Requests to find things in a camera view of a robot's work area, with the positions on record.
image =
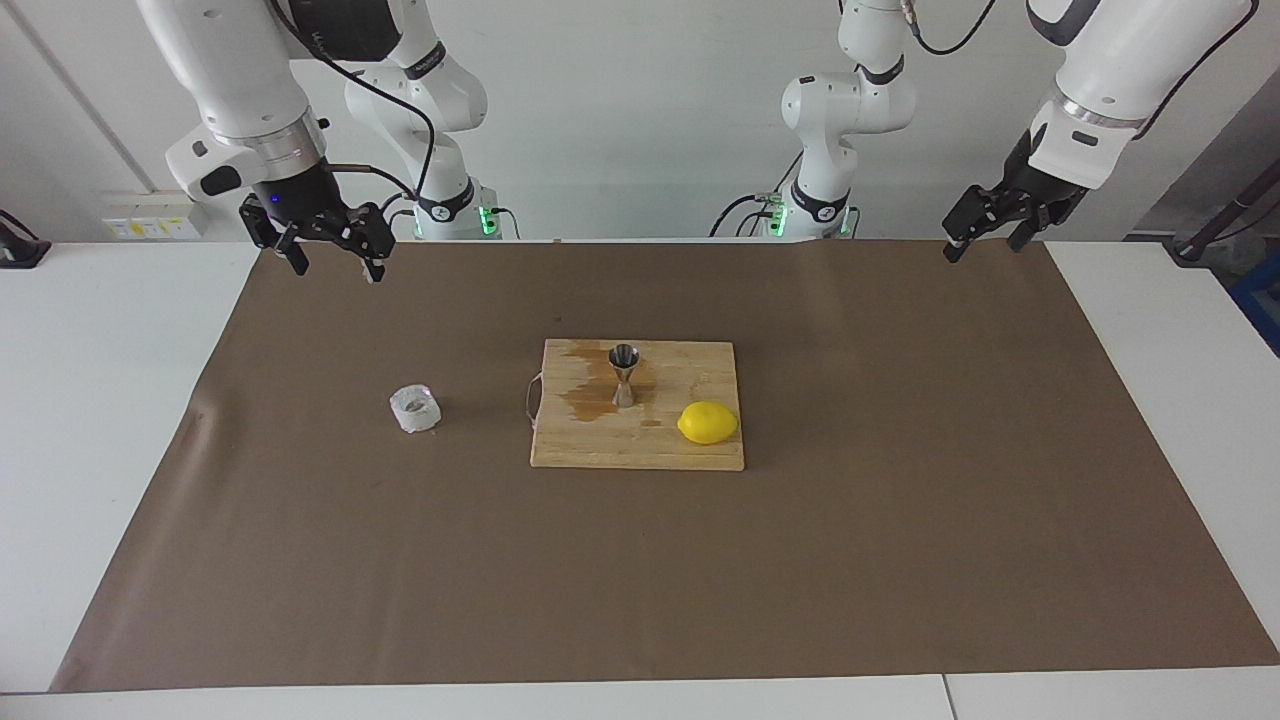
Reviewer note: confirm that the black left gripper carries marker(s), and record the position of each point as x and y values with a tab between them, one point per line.
1040	200

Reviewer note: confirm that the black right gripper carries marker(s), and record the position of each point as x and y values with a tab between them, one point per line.
300	195

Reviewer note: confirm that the small clear glass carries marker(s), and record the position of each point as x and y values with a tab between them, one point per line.
415	420

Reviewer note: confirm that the steel double jigger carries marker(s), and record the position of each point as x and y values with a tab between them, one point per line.
625	395

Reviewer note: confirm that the black stand pole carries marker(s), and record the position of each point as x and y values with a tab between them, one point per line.
1215	225

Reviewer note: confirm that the blue crate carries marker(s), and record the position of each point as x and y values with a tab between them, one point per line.
1262	300

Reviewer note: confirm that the brown paper table mat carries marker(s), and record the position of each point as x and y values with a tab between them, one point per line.
300	550

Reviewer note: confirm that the yellow lemon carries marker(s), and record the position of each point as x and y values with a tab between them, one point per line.
708	422

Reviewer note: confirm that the wooden cutting board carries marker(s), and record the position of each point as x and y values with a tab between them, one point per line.
620	445

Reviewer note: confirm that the white wall socket box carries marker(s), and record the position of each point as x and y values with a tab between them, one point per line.
150	225

